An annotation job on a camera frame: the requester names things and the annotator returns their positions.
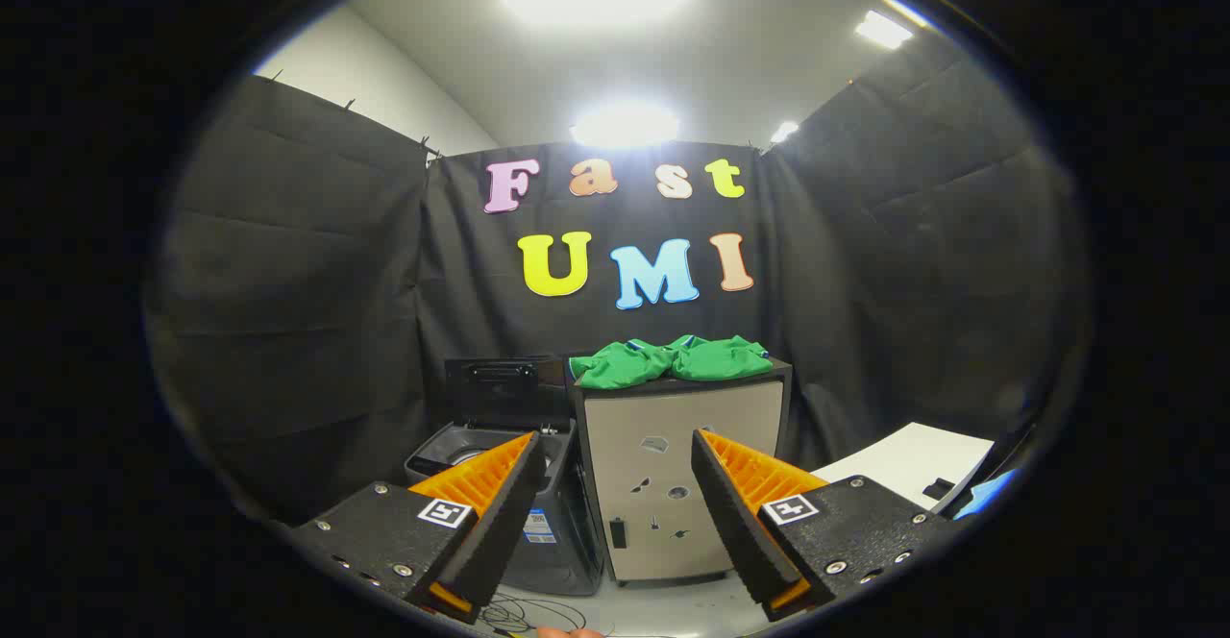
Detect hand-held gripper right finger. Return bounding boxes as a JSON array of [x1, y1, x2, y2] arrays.
[[690, 429, 962, 622]]

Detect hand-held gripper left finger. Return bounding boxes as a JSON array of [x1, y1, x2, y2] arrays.
[[288, 431, 549, 625]]

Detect grey washing machine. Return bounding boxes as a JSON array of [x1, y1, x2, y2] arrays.
[[404, 417, 604, 596]]

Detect green polo shirt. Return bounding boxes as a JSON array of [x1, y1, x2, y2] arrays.
[[569, 334, 775, 391]]

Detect white table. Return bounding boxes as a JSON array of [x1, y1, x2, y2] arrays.
[[812, 422, 996, 514]]

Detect black backdrop cloth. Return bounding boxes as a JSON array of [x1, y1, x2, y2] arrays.
[[144, 28, 1092, 524]]

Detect thin black cables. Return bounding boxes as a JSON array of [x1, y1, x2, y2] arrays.
[[479, 592, 597, 637]]

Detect beige cabinet with black frame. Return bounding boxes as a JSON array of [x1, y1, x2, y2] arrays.
[[567, 355, 794, 586]]

